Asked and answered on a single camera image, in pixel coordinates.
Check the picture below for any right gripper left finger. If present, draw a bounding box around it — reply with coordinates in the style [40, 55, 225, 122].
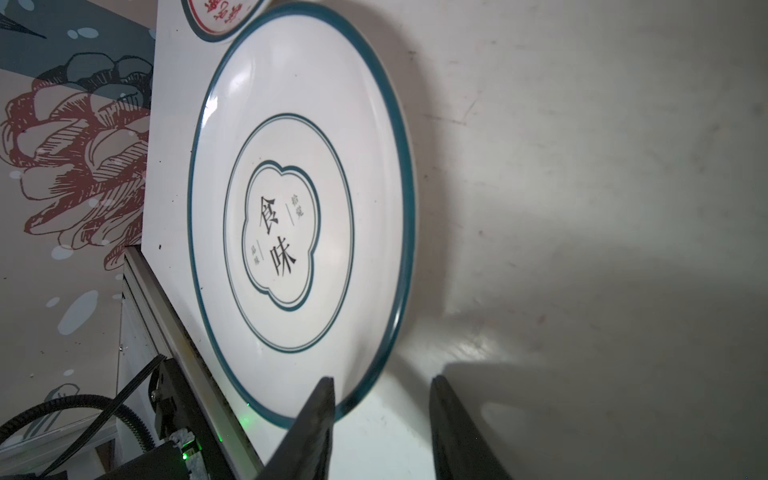
[257, 377, 335, 480]

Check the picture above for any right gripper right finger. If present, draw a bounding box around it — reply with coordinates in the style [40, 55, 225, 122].
[429, 375, 512, 480]

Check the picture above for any white clover plate black rim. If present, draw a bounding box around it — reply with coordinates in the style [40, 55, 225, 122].
[187, 2, 417, 428]

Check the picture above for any orange sunburst plate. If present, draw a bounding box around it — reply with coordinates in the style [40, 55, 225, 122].
[181, 0, 272, 42]

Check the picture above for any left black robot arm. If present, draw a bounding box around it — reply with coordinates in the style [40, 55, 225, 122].
[1, 355, 237, 479]

